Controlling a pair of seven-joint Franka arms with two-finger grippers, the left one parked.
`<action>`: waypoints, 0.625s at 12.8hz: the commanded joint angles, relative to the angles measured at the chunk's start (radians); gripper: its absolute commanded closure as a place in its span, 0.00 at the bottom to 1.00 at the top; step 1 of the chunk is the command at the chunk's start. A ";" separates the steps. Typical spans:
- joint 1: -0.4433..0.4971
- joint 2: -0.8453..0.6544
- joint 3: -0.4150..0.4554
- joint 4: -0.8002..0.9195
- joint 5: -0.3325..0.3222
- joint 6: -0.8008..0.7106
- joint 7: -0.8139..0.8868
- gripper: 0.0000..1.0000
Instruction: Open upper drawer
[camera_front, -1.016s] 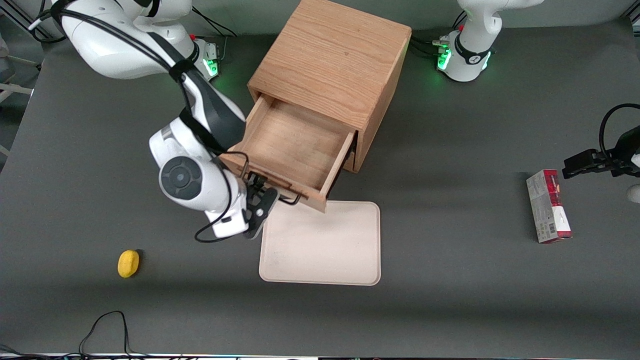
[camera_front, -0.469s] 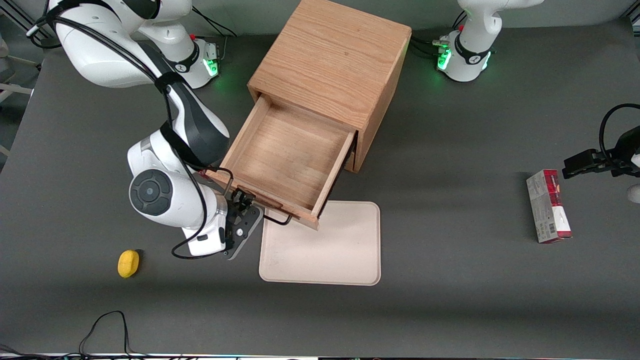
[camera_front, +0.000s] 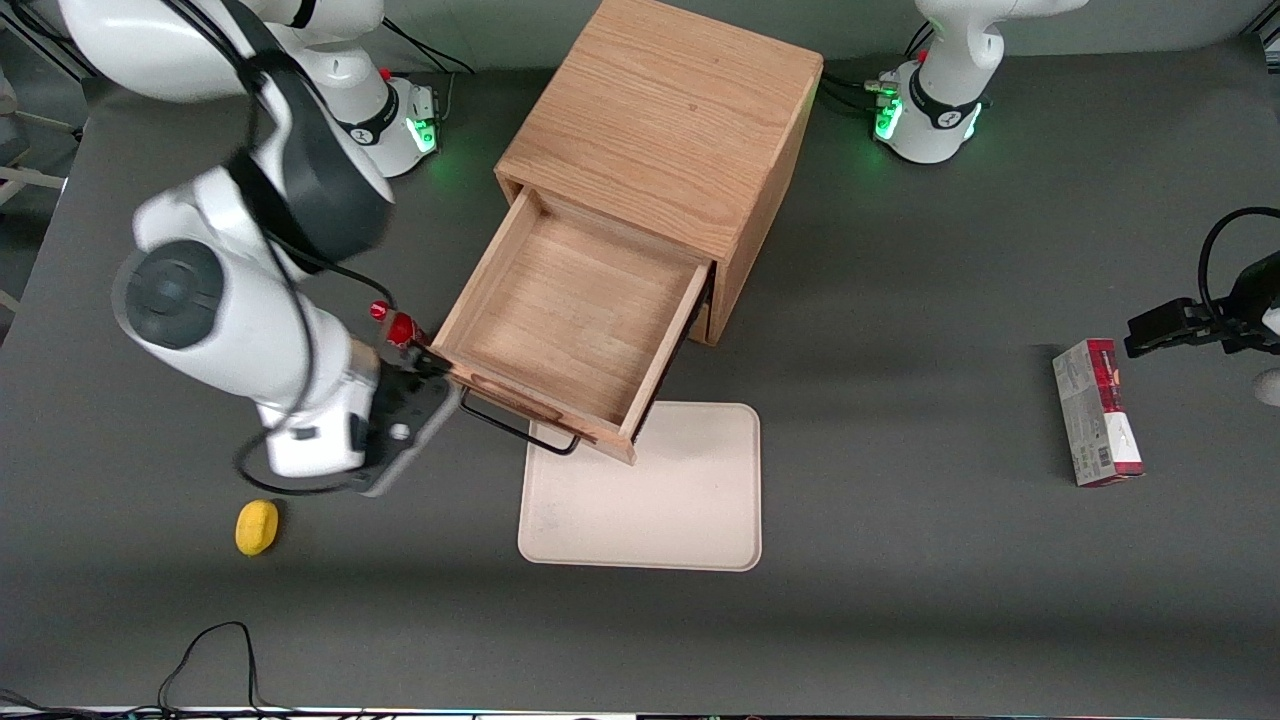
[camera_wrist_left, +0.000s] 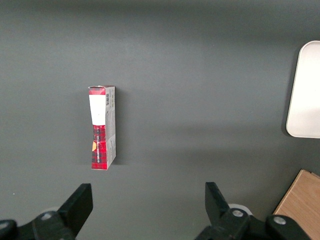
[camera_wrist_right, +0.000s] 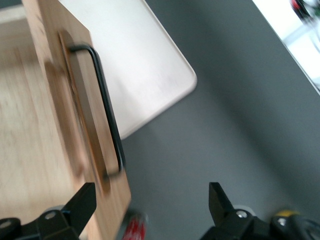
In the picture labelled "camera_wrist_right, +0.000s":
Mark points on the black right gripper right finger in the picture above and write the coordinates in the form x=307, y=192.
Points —
x=221, y=207

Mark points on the red black background equipment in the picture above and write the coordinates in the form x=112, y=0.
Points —
x=306, y=10

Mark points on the yellow object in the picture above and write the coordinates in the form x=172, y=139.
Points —
x=287, y=213

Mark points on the white plastic tray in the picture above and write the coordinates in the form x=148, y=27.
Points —
x=140, y=62

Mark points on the wooden drawer front panel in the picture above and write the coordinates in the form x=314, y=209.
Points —
x=85, y=105

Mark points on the red plaid cardboard box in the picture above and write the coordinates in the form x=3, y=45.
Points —
x=135, y=226

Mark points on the wooden board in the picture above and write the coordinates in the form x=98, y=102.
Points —
x=27, y=125

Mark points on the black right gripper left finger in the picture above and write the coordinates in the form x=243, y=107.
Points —
x=80, y=207

